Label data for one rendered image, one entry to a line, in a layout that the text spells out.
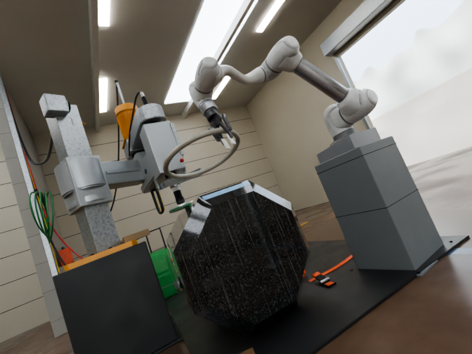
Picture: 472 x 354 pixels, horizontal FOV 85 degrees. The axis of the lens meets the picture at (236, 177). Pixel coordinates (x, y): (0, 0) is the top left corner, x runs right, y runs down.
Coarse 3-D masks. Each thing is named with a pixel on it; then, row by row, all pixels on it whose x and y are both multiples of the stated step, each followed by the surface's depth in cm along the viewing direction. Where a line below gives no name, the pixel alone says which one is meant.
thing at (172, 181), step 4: (200, 168) 174; (184, 172) 168; (192, 172) 185; (192, 176) 170; (196, 176) 177; (168, 180) 200; (172, 180) 192; (176, 180) 184; (180, 180) 178; (184, 180) 172; (188, 180) 195; (160, 184) 220; (164, 184) 209; (168, 184) 202; (172, 184) 194; (156, 188) 221; (160, 188) 223
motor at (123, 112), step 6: (120, 108) 265; (126, 108) 266; (132, 108) 269; (120, 114) 266; (126, 114) 266; (120, 120) 265; (126, 120) 265; (120, 126) 267; (126, 126) 265; (126, 132) 264; (126, 138) 255
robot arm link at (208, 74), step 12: (204, 60) 124; (216, 60) 127; (204, 72) 126; (216, 72) 128; (228, 72) 138; (240, 72) 150; (252, 72) 162; (264, 72) 164; (204, 84) 131; (216, 84) 135
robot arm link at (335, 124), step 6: (330, 108) 184; (336, 108) 181; (324, 114) 188; (330, 114) 184; (336, 114) 179; (324, 120) 190; (330, 120) 184; (336, 120) 180; (342, 120) 177; (330, 126) 186; (336, 126) 182; (342, 126) 180; (348, 126) 181; (330, 132) 188; (336, 132) 183
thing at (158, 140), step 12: (144, 132) 203; (156, 132) 204; (168, 132) 209; (144, 144) 212; (156, 144) 201; (168, 144) 206; (156, 156) 198; (180, 156) 208; (156, 168) 201; (180, 168) 205; (156, 180) 212
